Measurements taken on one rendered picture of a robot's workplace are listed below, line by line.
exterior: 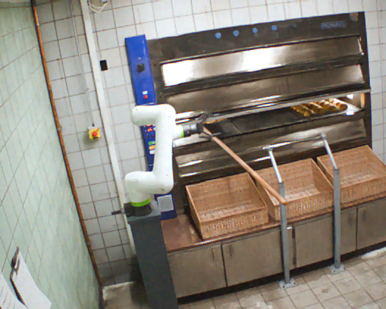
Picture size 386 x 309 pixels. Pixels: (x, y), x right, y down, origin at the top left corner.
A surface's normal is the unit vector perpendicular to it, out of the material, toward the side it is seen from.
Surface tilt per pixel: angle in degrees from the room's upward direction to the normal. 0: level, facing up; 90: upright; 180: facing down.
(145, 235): 90
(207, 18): 90
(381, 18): 90
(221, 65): 70
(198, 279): 90
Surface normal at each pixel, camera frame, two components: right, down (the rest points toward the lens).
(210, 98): 0.12, -0.01
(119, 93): 0.18, 0.32
